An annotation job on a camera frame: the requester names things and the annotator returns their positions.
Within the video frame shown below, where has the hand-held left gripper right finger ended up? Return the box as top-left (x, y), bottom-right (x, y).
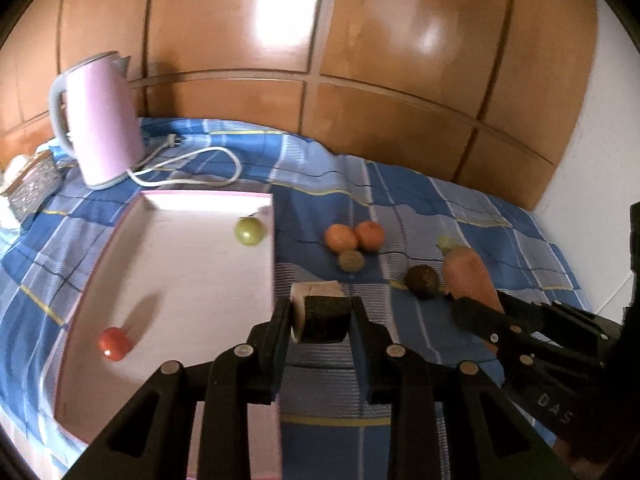
top-left (349, 296), bottom-right (576, 480)

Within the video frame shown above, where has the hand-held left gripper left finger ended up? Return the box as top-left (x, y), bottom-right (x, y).
top-left (65, 297), bottom-right (293, 480)

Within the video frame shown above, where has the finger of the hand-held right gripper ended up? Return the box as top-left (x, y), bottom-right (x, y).
top-left (446, 294), bottom-right (532, 363)
top-left (492, 290), bottom-right (596, 328)

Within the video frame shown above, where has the carrot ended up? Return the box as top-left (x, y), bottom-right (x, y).
top-left (436, 236), bottom-right (506, 357)

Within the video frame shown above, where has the seaweed sushi roll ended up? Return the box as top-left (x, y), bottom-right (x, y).
top-left (290, 281), bottom-right (349, 345)

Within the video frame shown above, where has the pink tray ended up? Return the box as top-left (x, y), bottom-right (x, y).
top-left (52, 190), bottom-right (284, 477)

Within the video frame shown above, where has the orange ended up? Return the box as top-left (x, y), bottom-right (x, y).
top-left (355, 221), bottom-right (386, 252)
top-left (324, 224), bottom-right (359, 253)

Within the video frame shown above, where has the dark round fruit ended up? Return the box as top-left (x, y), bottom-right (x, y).
top-left (404, 265), bottom-right (442, 300)

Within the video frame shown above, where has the green round fruit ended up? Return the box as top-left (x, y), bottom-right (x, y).
top-left (234, 215), bottom-right (265, 247)

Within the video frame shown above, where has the blue plaid blanket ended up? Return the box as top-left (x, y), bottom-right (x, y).
top-left (0, 117), bottom-right (601, 480)

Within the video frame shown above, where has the red tomato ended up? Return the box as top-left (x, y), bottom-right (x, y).
top-left (98, 327), bottom-right (133, 362)

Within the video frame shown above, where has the pink electric kettle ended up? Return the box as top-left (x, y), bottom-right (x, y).
top-left (48, 51), bottom-right (147, 190)

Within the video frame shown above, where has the silver tissue box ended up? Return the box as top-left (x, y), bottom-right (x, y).
top-left (0, 150), bottom-right (63, 223)

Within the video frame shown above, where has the white power cable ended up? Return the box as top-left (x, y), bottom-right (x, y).
top-left (127, 132), bottom-right (242, 189)

